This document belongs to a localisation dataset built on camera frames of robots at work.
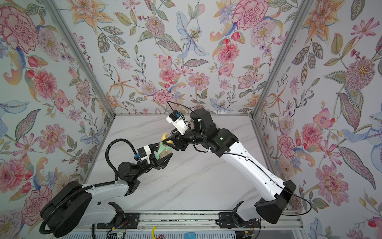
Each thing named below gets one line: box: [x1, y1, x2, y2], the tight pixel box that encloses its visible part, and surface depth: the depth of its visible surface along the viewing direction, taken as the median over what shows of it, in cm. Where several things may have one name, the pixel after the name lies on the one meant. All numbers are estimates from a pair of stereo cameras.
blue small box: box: [183, 232, 196, 239], surface depth 72 cm
